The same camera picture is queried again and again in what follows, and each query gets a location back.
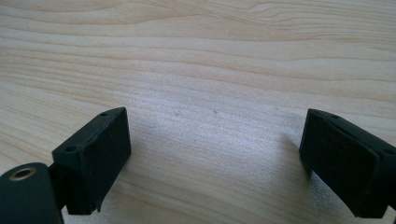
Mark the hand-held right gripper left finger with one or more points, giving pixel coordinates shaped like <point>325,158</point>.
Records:
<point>93,161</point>

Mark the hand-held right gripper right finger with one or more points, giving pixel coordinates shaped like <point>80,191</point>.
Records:
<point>345,161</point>

